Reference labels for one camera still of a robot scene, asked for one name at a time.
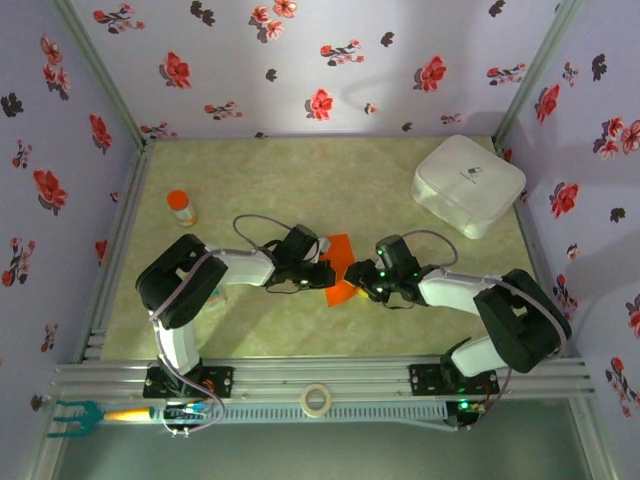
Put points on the aluminium corner post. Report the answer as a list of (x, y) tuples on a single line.
[(536, 75), (102, 75)]

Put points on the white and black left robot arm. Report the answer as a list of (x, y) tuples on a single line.
[(175, 290)]

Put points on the aluminium mounting rail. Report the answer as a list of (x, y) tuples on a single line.
[(350, 375)]

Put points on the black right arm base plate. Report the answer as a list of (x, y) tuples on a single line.
[(425, 380)]

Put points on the teal and white small packet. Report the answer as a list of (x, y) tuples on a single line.
[(219, 298)]

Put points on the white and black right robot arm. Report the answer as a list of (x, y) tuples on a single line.
[(520, 325)]

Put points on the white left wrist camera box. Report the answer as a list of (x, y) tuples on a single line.
[(325, 245)]

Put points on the white square zip case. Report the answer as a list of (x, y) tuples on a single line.
[(465, 180)]

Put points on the orange cloth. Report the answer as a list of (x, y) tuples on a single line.
[(340, 255)]

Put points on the aluminium side rail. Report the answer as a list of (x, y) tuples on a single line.
[(526, 235), (131, 200)]

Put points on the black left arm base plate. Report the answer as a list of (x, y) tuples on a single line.
[(220, 382)]

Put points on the aluminium frame leg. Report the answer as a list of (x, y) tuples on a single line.
[(40, 450), (592, 440)]

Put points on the white tape roll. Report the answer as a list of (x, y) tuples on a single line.
[(306, 400)]

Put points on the orange capped small bottle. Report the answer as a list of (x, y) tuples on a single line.
[(182, 210)]

